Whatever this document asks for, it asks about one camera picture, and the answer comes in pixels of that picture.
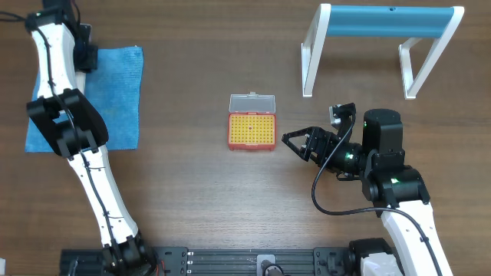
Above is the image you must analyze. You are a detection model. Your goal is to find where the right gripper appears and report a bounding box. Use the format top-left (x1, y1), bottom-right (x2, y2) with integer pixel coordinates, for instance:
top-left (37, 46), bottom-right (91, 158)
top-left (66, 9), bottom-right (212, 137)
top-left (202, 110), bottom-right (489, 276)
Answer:
top-left (282, 126), bottom-right (341, 166)

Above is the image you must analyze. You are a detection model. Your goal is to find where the white and blue stand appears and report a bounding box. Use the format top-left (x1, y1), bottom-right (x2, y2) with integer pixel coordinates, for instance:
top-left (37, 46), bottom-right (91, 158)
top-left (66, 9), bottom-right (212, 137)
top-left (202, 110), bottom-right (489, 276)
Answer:
top-left (301, 3), bottom-right (466, 100)

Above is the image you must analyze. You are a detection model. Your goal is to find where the mounting rail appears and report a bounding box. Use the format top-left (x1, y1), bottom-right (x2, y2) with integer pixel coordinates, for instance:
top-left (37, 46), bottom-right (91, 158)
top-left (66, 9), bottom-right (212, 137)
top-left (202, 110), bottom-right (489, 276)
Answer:
top-left (59, 246), bottom-right (360, 276)

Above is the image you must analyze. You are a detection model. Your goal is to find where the red and yellow tip box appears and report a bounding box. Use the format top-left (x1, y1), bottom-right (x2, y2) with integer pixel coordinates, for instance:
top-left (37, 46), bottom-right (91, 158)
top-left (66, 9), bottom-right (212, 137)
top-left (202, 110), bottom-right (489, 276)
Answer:
top-left (227, 90), bottom-right (278, 152)

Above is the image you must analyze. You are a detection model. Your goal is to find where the blue cloth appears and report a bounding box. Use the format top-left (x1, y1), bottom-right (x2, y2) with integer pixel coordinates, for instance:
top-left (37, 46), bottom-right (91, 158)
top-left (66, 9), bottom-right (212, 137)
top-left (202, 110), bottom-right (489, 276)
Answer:
top-left (25, 45), bottom-right (145, 153)

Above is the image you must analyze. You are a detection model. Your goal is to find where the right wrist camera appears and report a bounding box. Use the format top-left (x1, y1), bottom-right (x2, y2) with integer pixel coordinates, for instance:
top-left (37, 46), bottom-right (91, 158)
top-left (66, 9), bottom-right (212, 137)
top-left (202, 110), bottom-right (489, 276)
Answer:
top-left (328, 102), bottom-right (357, 130)

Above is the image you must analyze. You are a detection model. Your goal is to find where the black cable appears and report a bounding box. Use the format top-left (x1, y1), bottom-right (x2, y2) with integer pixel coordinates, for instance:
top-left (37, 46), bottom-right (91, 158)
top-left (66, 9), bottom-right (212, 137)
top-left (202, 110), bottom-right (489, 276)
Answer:
top-left (0, 10), bottom-right (28, 23)
top-left (311, 113), bottom-right (388, 216)

